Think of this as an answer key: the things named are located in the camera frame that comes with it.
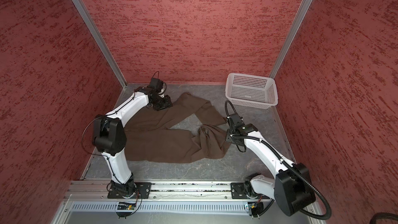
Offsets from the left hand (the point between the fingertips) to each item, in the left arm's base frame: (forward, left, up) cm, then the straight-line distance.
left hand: (169, 108), depth 93 cm
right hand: (-19, -36, -4) cm, 41 cm away
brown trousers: (-14, +9, -10) cm, 20 cm away
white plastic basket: (+25, -63, -11) cm, 69 cm away
